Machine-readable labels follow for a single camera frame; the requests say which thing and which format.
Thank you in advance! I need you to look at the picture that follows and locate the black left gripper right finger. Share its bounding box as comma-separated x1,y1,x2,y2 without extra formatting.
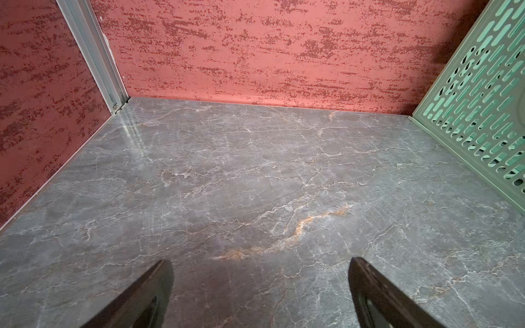
348,257,443,327

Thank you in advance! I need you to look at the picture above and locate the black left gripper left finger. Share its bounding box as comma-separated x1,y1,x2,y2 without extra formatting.
83,260,174,327

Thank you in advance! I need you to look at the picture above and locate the left aluminium corner post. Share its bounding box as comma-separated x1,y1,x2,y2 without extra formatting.
56,0,130,115

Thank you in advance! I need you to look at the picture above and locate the green plastic file organizer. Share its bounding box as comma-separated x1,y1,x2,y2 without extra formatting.
409,0,524,213

